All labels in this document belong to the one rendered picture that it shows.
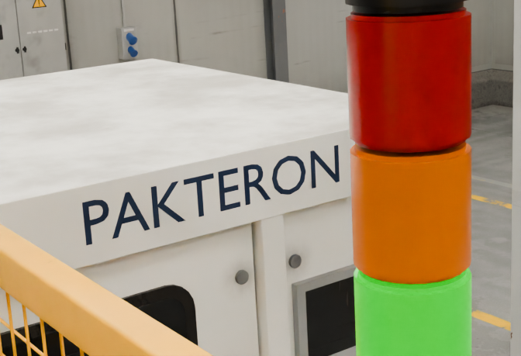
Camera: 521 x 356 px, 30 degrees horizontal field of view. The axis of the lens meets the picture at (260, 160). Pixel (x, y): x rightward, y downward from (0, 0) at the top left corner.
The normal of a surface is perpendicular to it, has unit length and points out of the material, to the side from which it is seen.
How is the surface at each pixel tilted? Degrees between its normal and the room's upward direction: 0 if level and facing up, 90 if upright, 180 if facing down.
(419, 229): 90
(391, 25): 90
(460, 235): 90
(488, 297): 0
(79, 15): 90
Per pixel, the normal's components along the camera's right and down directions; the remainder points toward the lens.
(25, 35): 0.59, 0.17
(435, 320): 0.22, 0.23
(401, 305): -0.30, 0.25
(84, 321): -0.82, 0.18
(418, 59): -0.04, 0.25
